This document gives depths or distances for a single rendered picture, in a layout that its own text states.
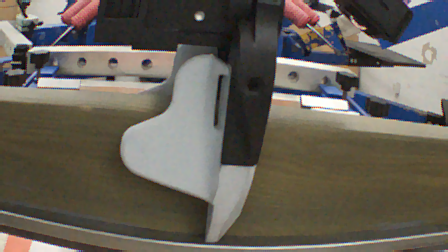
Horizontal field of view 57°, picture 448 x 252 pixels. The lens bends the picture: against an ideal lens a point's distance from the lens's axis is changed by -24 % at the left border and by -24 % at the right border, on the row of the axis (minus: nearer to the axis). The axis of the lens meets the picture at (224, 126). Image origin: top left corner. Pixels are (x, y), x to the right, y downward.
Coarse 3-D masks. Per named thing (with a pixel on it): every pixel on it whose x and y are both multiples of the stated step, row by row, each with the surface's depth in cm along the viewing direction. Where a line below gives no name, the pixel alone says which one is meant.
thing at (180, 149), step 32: (192, 64) 22; (224, 64) 22; (192, 96) 22; (224, 96) 22; (160, 128) 22; (192, 128) 22; (128, 160) 22; (160, 160) 23; (192, 160) 23; (192, 192) 23; (224, 192) 23; (224, 224) 24
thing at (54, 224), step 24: (0, 216) 23; (24, 216) 23; (48, 216) 24; (72, 216) 25; (72, 240) 24; (96, 240) 24; (120, 240) 24; (144, 240) 24; (168, 240) 25; (192, 240) 25; (240, 240) 26; (264, 240) 26; (288, 240) 26; (312, 240) 26; (336, 240) 26; (360, 240) 26; (384, 240) 26; (408, 240) 27; (432, 240) 27
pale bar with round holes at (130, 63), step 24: (48, 48) 91; (72, 48) 91; (96, 48) 92; (120, 48) 93; (72, 72) 91; (96, 72) 91; (120, 72) 92; (144, 72) 92; (168, 72) 93; (288, 72) 95; (312, 72) 96
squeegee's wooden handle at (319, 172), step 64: (0, 128) 23; (64, 128) 23; (128, 128) 24; (320, 128) 25; (384, 128) 26; (0, 192) 24; (64, 192) 25; (128, 192) 25; (256, 192) 26; (320, 192) 26; (384, 192) 27
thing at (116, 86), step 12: (84, 84) 85; (96, 84) 86; (108, 84) 87; (120, 84) 87; (132, 84) 88; (144, 84) 89; (156, 84) 89; (276, 96) 91; (288, 96) 92; (300, 96) 93
